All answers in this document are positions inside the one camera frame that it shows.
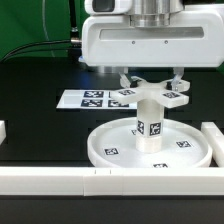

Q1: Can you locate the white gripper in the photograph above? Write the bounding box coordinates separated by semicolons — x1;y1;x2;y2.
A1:
82;3;224;91

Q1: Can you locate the white fence bar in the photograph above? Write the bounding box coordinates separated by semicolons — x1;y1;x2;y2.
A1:
201;122;224;168
0;167;224;196
0;120;6;145

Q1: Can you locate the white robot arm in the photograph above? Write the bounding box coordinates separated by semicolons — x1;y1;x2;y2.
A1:
82;0;224;75

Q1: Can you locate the white left fence bar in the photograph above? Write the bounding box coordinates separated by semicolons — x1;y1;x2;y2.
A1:
0;120;6;145

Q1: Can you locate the white front fence bar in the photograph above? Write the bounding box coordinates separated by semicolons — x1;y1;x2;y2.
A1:
0;167;224;196

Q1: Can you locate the black vertical cable connector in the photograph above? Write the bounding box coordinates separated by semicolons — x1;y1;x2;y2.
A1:
68;0;79;38

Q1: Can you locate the black cable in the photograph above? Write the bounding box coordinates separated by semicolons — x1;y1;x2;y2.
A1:
0;38;84;63

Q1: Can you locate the white cross-shaped table base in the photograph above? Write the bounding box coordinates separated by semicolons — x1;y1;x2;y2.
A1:
110;77;190;108

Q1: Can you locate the white round table top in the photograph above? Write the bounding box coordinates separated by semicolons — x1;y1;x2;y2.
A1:
87;117;212;168

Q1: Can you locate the white marker plate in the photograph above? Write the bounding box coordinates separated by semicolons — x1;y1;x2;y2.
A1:
57;90;137;110

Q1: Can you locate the white right fence bar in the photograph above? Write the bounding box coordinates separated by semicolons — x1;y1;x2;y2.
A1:
201;122;224;168

